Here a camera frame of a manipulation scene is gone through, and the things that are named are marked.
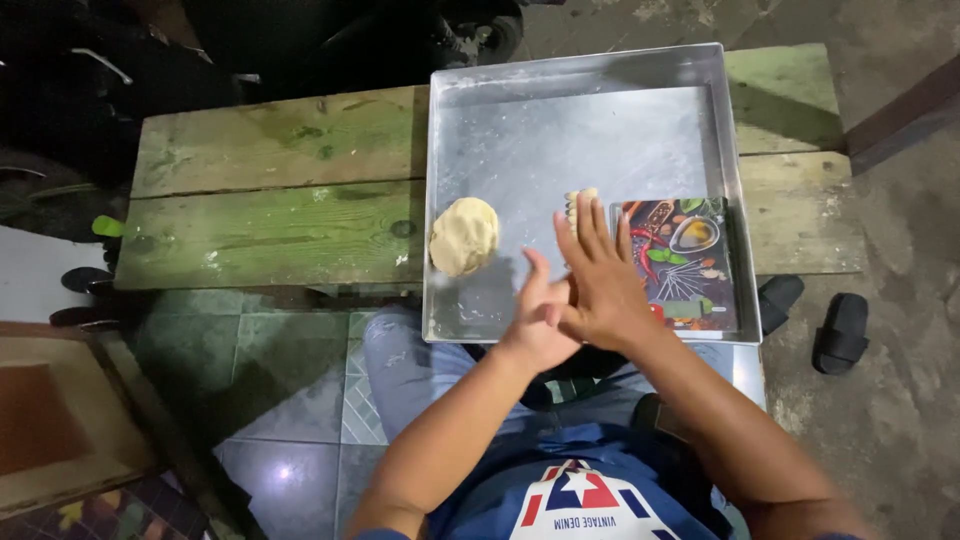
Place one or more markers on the person's right hand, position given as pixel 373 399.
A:
pixel 607 300

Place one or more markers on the person's left hand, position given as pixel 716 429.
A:
pixel 534 330

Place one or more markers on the dark wooden beam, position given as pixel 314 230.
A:
pixel 904 120

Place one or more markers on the black bag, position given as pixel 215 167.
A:
pixel 581 371

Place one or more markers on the black slide sandal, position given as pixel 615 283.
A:
pixel 840 334
pixel 778 301

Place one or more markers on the black motorcycle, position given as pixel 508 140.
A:
pixel 150 75

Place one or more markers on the green stained wooden bench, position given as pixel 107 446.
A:
pixel 277 187

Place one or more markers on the person's left fingers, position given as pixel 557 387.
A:
pixel 538 274

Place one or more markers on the square metal baking tray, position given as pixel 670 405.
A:
pixel 570 142

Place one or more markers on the beige dough ball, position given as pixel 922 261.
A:
pixel 463 236

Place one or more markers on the small green plastic piece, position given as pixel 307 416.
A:
pixel 107 226

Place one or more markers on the spice print cutting board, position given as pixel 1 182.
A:
pixel 686 262

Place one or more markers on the black shoe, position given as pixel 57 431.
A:
pixel 82 316
pixel 86 280

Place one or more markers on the colourful patterned mat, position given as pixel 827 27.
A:
pixel 105 514

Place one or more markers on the brown wooden frame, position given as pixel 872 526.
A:
pixel 60 420

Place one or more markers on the person's blue printed shirt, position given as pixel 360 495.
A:
pixel 592 487

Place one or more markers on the ridged beige dough piece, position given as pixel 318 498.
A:
pixel 574 204

